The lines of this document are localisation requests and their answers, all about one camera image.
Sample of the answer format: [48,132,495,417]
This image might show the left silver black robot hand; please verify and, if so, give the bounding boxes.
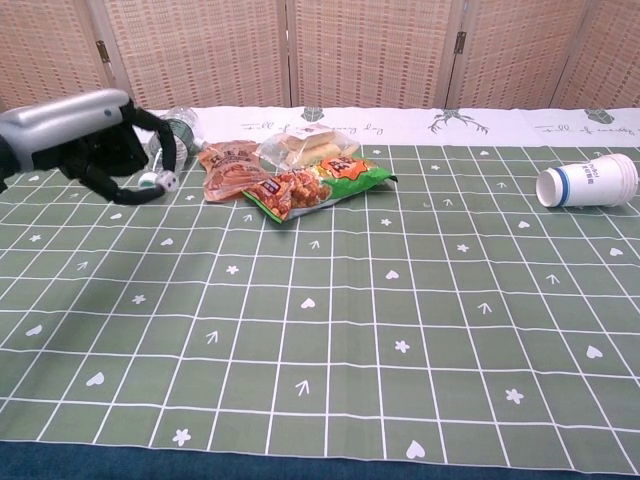
[0,88,178,207]

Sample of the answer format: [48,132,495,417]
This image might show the woven folding screen panel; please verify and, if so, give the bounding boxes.
[287,0,466,109]
[552,0,640,110]
[0,0,112,114]
[87,0,292,110]
[444,0,601,110]

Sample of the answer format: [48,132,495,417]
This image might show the clear plastic water bottle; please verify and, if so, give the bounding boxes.
[137,106,206,190]

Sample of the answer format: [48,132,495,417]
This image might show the orange snack bag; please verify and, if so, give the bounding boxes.
[197,140,271,204]

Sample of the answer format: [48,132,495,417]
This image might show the clear bag of bread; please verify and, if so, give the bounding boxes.
[254,123,362,170]

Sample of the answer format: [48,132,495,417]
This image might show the green snack bag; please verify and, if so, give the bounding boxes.
[241,155,399,224]

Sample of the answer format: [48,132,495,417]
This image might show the green grid tablecloth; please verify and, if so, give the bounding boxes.
[0,105,640,476]

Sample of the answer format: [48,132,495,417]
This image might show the dark blue under cloth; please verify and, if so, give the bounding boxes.
[0,439,640,480]

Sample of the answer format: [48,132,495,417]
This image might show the white paper cup stack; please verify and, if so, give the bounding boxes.
[535,153,640,209]

